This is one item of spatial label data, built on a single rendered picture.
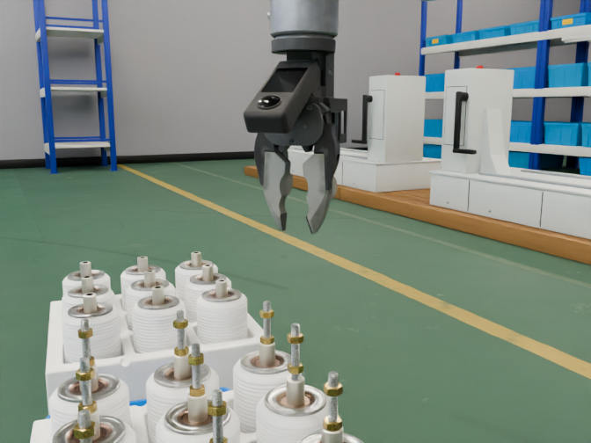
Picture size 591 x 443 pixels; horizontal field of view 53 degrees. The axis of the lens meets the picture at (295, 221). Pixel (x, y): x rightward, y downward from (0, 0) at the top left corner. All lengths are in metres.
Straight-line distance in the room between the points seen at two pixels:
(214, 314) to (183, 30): 6.04
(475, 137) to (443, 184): 0.29
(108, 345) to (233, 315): 0.22
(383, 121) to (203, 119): 3.57
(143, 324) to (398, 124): 2.93
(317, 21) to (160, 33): 6.30
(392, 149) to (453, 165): 0.63
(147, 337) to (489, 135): 2.46
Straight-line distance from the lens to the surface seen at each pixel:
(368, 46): 8.05
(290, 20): 0.65
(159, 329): 1.09
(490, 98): 3.30
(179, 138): 6.94
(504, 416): 1.31
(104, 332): 1.08
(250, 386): 0.82
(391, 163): 3.80
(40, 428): 0.91
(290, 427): 0.72
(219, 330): 1.12
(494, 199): 2.99
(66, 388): 0.83
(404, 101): 3.84
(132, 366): 1.08
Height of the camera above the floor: 0.60
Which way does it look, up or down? 11 degrees down
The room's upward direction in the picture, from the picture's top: straight up
